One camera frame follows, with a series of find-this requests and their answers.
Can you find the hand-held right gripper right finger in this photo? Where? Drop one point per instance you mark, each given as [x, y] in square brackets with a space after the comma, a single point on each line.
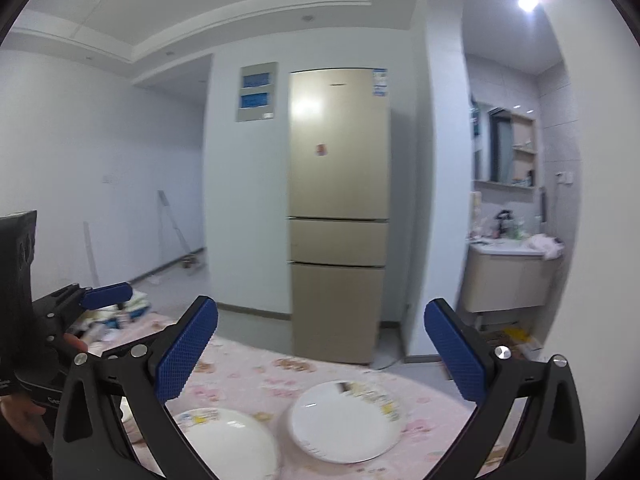
[455, 355]

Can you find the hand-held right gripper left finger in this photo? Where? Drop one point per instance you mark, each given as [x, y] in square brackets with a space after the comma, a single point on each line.
[192, 345]

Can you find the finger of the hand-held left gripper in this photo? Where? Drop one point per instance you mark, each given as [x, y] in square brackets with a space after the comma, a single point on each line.
[106, 296]

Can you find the large white plate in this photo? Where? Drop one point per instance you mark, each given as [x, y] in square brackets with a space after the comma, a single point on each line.
[225, 445]

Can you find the small white printed plate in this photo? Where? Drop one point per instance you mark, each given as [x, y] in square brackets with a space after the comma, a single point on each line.
[345, 425]

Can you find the person's left hand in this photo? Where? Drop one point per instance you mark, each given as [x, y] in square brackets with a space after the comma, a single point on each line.
[22, 415]

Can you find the pile of packets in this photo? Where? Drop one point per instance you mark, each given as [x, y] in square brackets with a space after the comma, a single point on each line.
[132, 307]

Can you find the cardboard box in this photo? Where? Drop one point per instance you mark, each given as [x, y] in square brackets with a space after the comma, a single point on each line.
[515, 337]

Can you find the pink printed tablecloth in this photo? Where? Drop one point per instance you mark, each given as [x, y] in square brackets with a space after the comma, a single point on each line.
[250, 375]

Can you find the small dark object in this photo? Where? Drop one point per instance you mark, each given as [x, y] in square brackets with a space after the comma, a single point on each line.
[191, 261]

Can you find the beige vanity cabinet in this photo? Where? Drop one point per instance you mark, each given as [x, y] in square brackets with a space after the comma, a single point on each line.
[500, 280]

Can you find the white towel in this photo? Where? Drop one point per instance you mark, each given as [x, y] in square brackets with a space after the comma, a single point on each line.
[545, 246]

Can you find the mirror cabinet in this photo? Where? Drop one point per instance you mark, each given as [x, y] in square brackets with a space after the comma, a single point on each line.
[500, 145]

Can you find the beige refrigerator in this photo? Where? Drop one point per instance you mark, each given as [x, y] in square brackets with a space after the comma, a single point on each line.
[340, 160]

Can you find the grey electrical panel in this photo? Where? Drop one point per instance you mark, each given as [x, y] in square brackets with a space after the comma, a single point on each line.
[257, 110]

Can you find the ceiling lamp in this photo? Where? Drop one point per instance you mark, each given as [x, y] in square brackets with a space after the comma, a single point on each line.
[527, 0]

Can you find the leaning metal rail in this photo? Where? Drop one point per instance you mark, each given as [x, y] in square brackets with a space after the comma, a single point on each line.
[172, 225]

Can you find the wall socket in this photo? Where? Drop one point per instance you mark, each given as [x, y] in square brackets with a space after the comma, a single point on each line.
[565, 177]

